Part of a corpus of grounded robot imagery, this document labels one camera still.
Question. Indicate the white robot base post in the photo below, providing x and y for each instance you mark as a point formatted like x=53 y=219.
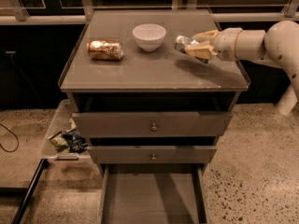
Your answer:
x=287 y=102

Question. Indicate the grey drawer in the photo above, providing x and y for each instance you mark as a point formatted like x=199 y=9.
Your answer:
x=151 y=154
x=151 y=124
x=153 y=194

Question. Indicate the gold soda can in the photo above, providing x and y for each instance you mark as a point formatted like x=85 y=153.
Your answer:
x=107 y=50

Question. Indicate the white ceramic bowl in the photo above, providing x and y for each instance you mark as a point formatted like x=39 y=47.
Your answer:
x=149 y=36

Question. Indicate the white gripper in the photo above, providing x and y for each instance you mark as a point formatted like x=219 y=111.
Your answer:
x=224 y=44

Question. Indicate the dark blue snack bag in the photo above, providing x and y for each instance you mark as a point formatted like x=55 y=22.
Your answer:
x=76 y=142

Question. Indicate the grey top drawer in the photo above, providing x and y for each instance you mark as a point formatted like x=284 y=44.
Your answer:
x=151 y=124

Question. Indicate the silver blue redbull can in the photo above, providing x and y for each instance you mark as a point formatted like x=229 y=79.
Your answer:
x=182 y=42

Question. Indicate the green snack bag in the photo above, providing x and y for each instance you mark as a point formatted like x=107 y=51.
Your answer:
x=59 y=142

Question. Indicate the metal window railing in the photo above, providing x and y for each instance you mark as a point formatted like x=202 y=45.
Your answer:
x=77 y=11

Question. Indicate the black metal floor frame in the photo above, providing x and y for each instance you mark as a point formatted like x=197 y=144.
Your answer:
x=23 y=195

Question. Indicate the grey middle drawer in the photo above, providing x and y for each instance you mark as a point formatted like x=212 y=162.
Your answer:
x=151 y=154

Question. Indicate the grey drawer cabinet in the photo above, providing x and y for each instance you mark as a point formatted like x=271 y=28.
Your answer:
x=163 y=80

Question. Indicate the grey bottom drawer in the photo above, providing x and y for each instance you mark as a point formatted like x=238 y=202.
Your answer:
x=153 y=194

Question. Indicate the clear plastic storage bin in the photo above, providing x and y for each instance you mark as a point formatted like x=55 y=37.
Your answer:
x=61 y=122

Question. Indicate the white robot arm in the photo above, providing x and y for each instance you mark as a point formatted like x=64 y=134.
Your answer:
x=277 y=47

